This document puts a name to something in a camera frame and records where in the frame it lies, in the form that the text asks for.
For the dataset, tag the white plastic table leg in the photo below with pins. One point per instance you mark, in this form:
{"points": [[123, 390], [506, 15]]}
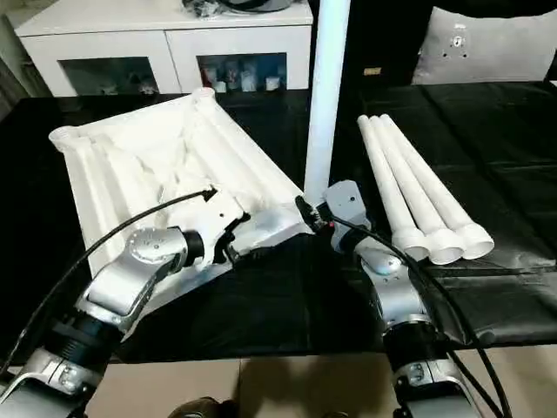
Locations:
{"points": [[387, 178], [428, 174], [409, 178], [326, 87]]}

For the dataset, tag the white plastic table top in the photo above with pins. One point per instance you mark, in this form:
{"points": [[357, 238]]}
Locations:
{"points": [[157, 157]]}

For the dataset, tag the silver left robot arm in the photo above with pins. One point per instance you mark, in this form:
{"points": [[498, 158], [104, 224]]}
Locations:
{"points": [[130, 279]]}

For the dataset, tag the black table mat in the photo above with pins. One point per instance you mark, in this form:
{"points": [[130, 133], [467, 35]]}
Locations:
{"points": [[261, 296]]}

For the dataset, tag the small yellow label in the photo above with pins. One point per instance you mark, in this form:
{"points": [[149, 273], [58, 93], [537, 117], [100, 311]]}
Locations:
{"points": [[373, 71]]}

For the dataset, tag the black robot foot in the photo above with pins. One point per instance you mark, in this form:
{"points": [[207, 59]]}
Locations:
{"points": [[200, 409]]}

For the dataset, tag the black tall cabinet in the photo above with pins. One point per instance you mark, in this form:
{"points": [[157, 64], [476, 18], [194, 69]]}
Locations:
{"points": [[383, 35]]}

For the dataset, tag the white glass-door cabinet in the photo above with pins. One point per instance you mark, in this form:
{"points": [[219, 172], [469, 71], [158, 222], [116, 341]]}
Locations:
{"points": [[165, 39]]}

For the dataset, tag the grey carry case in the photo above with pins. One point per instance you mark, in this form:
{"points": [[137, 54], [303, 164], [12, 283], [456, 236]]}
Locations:
{"points": [[244, 5]]}

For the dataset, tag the light grey cushion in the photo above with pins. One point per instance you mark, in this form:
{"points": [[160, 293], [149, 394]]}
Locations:
{"points": [[487, 48]]}

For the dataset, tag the grey curtain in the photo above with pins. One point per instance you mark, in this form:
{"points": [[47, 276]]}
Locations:
{"points": [[7, 74]]}

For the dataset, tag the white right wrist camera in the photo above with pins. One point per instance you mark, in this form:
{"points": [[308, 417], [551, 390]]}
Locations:
{"points": [[346, 202]]}

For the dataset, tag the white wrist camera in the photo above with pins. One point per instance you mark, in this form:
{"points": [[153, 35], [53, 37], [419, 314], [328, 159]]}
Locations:
{"points": [[346, 202], [222, 213]]}

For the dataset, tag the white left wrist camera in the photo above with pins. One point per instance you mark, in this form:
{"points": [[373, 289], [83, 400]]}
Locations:
{"points": [[222, 213]]}

